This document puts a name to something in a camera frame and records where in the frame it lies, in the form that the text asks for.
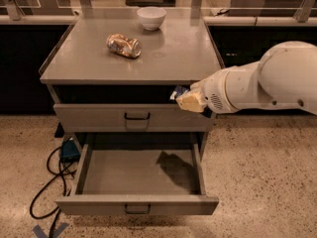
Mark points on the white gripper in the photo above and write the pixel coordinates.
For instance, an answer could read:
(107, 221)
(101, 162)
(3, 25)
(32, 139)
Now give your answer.
(214, 90)

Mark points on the dark blue rxbar wrapper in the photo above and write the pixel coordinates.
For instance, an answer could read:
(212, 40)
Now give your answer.
(179, 90)

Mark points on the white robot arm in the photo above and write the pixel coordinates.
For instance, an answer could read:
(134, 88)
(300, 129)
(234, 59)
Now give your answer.
(284, 78)

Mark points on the grey drawer cabinet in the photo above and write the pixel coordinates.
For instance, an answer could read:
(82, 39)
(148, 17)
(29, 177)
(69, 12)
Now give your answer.
(84, 71)

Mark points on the open lower grey drawer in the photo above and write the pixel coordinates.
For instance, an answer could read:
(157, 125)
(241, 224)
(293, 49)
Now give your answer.
(154, 181)

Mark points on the closed upper grey drawer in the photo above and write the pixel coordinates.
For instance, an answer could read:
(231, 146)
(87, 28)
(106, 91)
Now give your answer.
(129, 118)

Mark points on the white ceramic bowl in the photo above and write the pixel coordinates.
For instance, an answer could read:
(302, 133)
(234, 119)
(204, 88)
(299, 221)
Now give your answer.
(151, 18)

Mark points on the crushed gold soda can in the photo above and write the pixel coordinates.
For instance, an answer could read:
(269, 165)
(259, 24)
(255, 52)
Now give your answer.
(121, 45)

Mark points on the blue power box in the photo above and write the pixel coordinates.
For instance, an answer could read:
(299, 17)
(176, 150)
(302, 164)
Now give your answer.
(69, 152)

